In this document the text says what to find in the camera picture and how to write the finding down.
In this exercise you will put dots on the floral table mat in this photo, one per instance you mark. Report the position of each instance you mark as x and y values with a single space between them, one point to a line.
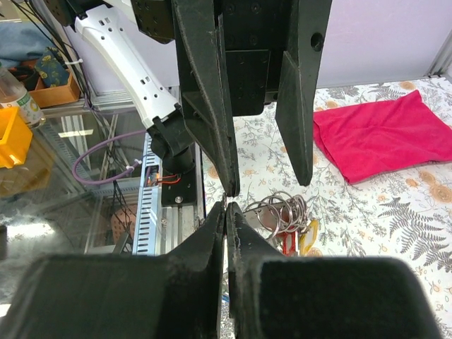
405 214

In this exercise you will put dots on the white slotted cable duct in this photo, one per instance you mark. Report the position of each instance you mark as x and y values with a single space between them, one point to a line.
145 234

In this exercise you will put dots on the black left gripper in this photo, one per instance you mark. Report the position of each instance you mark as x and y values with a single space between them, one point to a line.
229 55

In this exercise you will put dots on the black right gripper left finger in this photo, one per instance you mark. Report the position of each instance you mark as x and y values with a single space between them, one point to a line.
175 295

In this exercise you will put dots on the wooden tray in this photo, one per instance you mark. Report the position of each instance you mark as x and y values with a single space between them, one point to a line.
54 96

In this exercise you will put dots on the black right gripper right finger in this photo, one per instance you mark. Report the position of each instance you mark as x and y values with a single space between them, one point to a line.
275 296

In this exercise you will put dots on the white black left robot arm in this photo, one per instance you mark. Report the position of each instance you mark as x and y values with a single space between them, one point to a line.
96 22

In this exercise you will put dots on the orange plastic box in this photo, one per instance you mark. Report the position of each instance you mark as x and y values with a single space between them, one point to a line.
15 138

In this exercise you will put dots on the red folded cloth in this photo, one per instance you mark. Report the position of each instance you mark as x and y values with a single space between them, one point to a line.
372 138

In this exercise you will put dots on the clear plastic bottle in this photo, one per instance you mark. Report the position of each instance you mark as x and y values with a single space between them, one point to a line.
14 94

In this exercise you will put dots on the aluminium front rail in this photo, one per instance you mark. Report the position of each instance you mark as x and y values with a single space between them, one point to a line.
175 224

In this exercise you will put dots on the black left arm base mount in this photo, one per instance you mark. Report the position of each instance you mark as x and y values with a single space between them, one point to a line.
180 188

